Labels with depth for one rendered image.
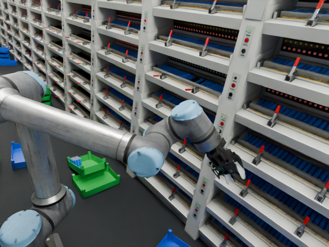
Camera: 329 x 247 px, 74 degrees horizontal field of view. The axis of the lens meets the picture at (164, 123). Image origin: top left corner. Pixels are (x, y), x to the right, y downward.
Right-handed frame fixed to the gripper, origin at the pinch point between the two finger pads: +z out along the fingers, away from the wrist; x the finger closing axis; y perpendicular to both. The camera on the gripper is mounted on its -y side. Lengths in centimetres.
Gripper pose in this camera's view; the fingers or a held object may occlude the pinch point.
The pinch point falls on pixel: (237, 176)
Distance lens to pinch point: 90.1
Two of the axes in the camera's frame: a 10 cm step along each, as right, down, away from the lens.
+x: 7.9, -4.4, -4.2
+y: -1.4, 5.4, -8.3
